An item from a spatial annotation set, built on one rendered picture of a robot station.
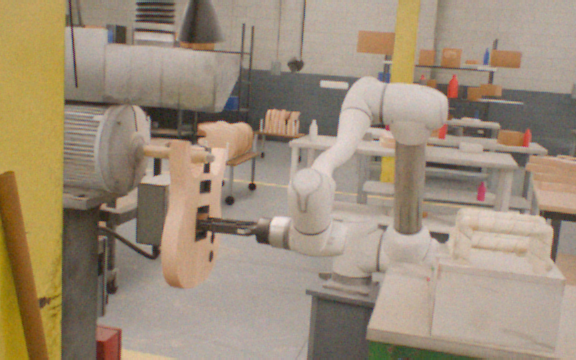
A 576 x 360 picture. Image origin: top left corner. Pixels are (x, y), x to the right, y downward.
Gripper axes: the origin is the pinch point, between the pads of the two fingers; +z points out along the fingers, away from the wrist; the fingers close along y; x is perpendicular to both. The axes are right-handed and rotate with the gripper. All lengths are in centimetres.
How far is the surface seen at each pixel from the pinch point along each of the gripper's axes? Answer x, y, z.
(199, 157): 18.8, -9.2, -0.8
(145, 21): 52, -24, 10
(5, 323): 0, -106, -15
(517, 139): 47, 500, -132
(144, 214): -1.6, 13.8, 24.9
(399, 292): -13, 3, -56
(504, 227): 11, -25, -79
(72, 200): 4.3, -18.0, 30.8
